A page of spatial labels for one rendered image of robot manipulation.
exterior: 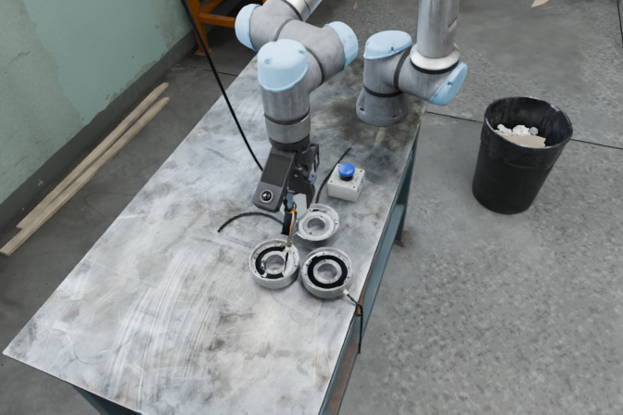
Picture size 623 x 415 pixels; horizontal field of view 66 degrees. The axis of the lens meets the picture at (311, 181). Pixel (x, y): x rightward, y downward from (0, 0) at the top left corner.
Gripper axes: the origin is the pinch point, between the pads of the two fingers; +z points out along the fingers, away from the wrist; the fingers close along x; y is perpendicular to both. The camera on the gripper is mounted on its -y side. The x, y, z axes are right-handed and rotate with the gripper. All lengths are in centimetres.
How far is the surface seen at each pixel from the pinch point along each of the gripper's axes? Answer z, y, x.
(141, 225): 13.3, -3.3, 37.3
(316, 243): 10.1, 2.3, -4.0
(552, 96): 94, 200, -75
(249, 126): 13.5, 37.5, 28.4
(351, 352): 69, 8, -12
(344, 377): 69, 0, -12
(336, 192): 11.3, 18.7, -3.1
